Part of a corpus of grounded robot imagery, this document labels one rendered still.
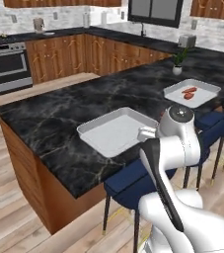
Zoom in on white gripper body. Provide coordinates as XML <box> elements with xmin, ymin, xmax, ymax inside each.
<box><xmin>136</xmin><ymin>126</ymin><xmax>158</xmax><ymax>143</ymax></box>

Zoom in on empty grey tupperware tray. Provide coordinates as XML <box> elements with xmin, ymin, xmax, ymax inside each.
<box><xmin>76</xmin><ymin>107</ymin><xmax>160</xmax><ymax>159</ymax></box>

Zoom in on red hot dog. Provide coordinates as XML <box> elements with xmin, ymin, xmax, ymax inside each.
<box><xmin>182</xmin><ymin>86</ymin><xmax>198</xmax><ymax>94</ymax></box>

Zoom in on grey tupperware tray with food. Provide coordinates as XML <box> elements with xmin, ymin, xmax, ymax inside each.
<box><xmin>163</xmin><ymin>78</ymin><xmax>222</xmax><ymax>110</ymax></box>

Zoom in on blue bar stool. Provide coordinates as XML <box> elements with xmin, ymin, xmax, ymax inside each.
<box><xmin>102</xmin><ymin>148</ymin><xmax>211</xmax><ymax>253</ymax></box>
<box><xmin>193</xmin><ymin>110</ymin><xmax>224</xmax><ymax>186</ymax></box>

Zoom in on green plant in white pot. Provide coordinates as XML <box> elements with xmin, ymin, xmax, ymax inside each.
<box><xmin>172</xmin><ymin>46</ymin><xmax>189</xmax><ymax>76</ymax></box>

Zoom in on wooden base cupboard run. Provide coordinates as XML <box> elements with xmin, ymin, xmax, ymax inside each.
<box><xmin>25</xmin><ymin>34</ymin><xmax>87</xmax><ymax>85</ymax></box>
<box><xmin>84</xmin><ymin>34</ymin><xmax>174</xmax><ymax>78</ymax></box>

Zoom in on grey toaster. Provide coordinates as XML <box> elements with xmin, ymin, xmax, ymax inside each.
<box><xmin>178</xmin><ymin>34</ymin><xmax>197</xmax><ymax>49</ymax></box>

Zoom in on black sink tap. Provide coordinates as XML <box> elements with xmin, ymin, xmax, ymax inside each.
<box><xmin>138</xmin><ymin>22</ymin><xmax>148</xmax><ymax>38</ymax></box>

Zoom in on dark framed window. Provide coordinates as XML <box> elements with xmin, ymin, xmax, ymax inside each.
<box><xmin>127</xmin><ymin>0</ymin><xmax>185</xmax><ymax>29</ymax></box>

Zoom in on wooden island base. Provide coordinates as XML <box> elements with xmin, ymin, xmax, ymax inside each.
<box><xmin>0</xmin><ymin>116</ymin><xmax>109</xmax><ymax>236</ymax></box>

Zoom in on white paper towel roll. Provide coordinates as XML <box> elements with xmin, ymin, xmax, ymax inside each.
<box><xmin>82</xmin><ymin>12</ymin><xmax>91</xmax><ymax>30</ymax></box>

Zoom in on silver oven with hob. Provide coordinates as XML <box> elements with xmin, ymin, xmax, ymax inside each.
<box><xmin>0</xmin><ymin>42</ymin><xmax>35</xmax><ymax>98</ymax></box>

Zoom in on wooden wall cupboards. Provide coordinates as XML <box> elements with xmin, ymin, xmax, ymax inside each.
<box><xmin>3</xmin><ymin>0</ymin><xmax>122</xmax><ymax>9</ymax></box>
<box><xmin>189</xmin><ymin>0</ymin><xmax>224</xmax><ymax>22</ymax></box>

